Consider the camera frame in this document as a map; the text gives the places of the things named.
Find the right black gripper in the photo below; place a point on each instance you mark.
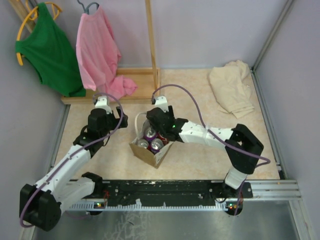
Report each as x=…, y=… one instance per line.
x=170, y=113

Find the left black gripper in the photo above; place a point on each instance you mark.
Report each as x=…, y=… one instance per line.
x=112, y=116

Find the red Coca-Cola can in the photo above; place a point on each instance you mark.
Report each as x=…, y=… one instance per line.
x=164, y=140

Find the purple Fanta can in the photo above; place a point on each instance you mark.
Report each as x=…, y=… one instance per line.
x=149, y=134

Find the brown canvas bag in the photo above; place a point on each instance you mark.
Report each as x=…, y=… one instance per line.
x=143, y=154

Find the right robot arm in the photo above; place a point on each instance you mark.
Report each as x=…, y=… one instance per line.
x=242, y=147

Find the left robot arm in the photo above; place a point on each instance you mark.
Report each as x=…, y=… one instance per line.
x=43, y=203

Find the front purple soda can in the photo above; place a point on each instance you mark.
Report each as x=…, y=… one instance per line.
x=156, y=145

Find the front left silver-top can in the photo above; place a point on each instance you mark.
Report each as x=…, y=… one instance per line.
x=143, y=144

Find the wooden clothes rack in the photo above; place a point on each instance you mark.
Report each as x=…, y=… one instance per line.
x=147, y=79

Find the pink t-shirt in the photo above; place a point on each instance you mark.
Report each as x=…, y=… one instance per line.
x=98, y=56

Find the beige folded cloth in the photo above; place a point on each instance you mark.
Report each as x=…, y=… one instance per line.
x=229, y=89

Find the green tank top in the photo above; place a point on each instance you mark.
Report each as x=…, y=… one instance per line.
x=51, y=54

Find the grey clothes hanger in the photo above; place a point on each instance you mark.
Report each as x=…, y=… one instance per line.
x=86, y=9

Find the yellow clothes hanger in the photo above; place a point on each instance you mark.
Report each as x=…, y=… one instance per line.
x=32, y=16

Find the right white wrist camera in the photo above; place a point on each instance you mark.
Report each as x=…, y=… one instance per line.
x=161, y=102

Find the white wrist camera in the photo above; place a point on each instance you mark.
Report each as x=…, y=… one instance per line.
x=103, y=103
x=161, y=102

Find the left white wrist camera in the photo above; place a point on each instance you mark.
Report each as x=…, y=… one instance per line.
x=103, y=103

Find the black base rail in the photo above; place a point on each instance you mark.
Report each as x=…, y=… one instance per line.
x=169, y=193

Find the aluminium frame rail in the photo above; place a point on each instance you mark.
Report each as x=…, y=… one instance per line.
x=262, y=190

